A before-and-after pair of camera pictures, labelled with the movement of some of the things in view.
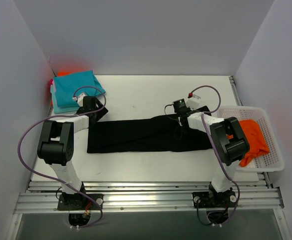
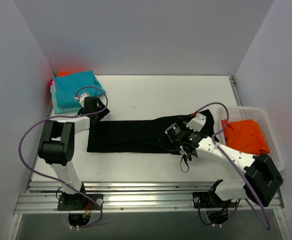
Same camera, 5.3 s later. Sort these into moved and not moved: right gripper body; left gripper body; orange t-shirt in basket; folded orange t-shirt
Moved: right gripper body
Not moved: folded orange t-shirt; left gripper body; orange t-shirt in basket
